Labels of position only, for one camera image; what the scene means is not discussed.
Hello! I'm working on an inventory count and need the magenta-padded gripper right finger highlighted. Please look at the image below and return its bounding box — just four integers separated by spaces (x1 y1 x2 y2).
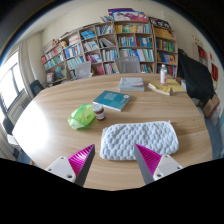
133 143 184 185

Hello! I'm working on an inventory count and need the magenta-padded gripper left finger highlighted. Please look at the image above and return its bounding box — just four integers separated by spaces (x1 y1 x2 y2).
44 143 96 187

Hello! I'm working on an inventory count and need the white textured towel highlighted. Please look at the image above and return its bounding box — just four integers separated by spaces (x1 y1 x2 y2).
99 120 180 161

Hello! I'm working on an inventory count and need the green plastic bag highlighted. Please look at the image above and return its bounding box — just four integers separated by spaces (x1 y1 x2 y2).
67 103 97 131

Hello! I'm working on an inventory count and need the cardboard box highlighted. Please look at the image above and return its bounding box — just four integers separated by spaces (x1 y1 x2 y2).
202 93 221 120

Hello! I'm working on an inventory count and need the yellow book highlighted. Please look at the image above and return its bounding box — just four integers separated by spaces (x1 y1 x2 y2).
165 78 187 94
147 81 173 97

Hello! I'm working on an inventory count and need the teal book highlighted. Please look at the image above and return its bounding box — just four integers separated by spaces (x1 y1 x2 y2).
92 90 133 113

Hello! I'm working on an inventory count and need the dark office chair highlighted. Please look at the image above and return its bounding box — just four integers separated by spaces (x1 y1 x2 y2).
29 79 46 99

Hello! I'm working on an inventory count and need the grey book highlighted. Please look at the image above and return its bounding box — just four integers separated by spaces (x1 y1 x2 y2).
118 77 146 93

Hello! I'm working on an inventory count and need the clear plastic bottle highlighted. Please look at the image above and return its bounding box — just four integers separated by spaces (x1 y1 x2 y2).
159 64 169 86

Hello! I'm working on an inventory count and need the black cloth cover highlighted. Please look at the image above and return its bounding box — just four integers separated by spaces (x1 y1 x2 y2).
176 48 216 102

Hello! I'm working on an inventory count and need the grey mesh office chair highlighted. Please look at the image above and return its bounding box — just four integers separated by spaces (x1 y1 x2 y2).
73 60 93 80
114 55 142 75

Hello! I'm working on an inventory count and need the window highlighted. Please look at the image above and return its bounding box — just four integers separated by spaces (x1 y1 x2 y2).
0 49 27 115

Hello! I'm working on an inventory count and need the wooden bookshelf unit with books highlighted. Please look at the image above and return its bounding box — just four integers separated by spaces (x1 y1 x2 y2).
40 7 180 85

